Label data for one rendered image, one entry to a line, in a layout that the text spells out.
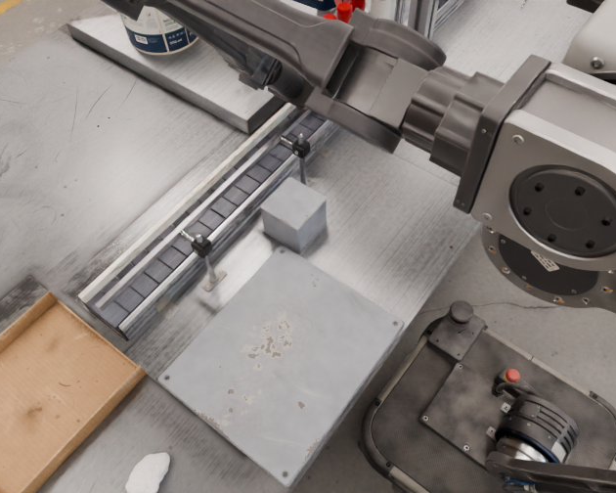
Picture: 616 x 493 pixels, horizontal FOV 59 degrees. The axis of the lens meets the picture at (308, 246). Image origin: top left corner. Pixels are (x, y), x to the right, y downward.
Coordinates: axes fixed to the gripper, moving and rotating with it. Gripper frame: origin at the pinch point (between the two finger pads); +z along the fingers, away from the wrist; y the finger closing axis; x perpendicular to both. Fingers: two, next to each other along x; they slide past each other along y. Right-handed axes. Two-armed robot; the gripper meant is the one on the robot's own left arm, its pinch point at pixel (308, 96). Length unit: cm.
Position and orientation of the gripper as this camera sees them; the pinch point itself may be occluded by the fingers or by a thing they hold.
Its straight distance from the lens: 129.3
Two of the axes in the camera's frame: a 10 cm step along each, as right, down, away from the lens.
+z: 4.0, 0.1, 9.2
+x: -4.5, 8.7, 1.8
